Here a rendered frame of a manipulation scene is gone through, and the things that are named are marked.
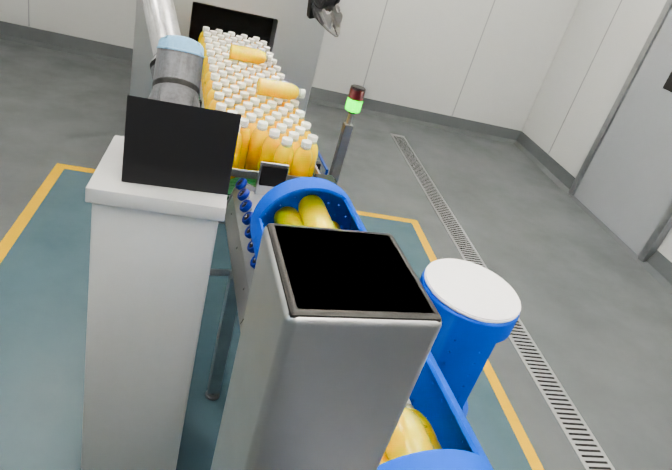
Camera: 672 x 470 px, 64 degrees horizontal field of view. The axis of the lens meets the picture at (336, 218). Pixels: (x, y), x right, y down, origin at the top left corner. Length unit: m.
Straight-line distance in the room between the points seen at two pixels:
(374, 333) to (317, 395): 0.03
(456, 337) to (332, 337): 1.31
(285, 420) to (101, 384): 1.57
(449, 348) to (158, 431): 0.95
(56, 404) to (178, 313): 0.95
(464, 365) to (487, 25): 5.33
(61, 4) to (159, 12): 4.64
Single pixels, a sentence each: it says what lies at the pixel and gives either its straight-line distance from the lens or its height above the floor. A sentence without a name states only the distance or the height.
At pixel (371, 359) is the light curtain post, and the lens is 0.20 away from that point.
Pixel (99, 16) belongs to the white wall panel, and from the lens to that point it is 6.22.
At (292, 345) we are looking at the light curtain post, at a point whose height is 1.69.
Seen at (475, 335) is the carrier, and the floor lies 0.98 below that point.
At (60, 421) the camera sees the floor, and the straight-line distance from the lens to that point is 2.35.
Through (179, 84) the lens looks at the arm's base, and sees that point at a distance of 1.41.
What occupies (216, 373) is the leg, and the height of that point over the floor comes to 0.15.
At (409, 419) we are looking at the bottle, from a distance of 0.89.
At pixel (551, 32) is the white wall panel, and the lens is 6.89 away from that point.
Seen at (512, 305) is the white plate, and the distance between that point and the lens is 1.57.
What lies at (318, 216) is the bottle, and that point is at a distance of 1.32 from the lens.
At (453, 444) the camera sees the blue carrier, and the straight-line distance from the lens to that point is 1.04.
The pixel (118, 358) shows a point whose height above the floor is 0.61.
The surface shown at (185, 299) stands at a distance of 1.52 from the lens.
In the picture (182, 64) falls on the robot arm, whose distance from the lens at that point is 1.44.
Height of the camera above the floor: 1.81
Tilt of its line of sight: 28 degrees down
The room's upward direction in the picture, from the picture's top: 16 degrees clockwise
